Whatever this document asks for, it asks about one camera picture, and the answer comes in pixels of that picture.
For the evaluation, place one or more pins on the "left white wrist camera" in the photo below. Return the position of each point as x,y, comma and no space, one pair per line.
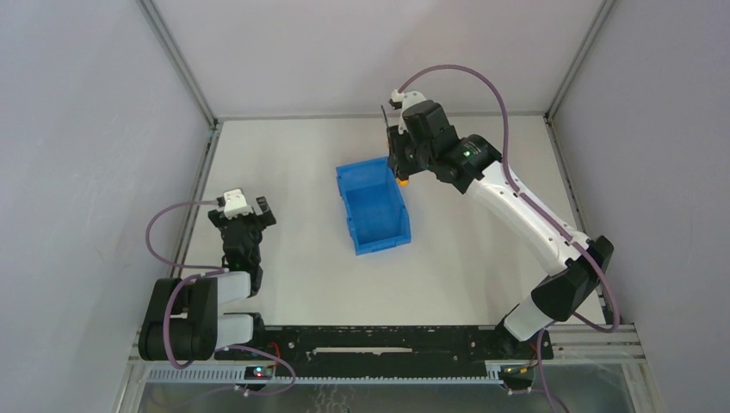
234,203

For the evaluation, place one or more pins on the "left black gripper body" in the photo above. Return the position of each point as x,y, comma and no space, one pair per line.
242,221

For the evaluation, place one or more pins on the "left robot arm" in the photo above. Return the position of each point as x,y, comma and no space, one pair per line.
183,321

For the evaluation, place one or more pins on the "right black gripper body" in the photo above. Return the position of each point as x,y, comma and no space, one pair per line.
396,161

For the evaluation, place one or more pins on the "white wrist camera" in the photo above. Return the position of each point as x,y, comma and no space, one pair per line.
401,101
234,203

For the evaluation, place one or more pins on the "grey cable duct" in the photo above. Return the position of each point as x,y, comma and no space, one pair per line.
220,374

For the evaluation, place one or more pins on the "orange black screwdriver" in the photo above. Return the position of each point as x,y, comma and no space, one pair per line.
391,159

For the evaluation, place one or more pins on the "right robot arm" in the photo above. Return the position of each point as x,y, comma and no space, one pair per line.
574,263

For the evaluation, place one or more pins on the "blue plastic bin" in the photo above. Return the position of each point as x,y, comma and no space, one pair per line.
377,217

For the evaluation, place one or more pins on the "small electronics board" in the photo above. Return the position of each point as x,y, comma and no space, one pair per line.
259,372

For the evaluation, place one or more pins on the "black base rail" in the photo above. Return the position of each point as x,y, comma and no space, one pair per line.
397,350

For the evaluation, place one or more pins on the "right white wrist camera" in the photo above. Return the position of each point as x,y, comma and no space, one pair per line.
401,101

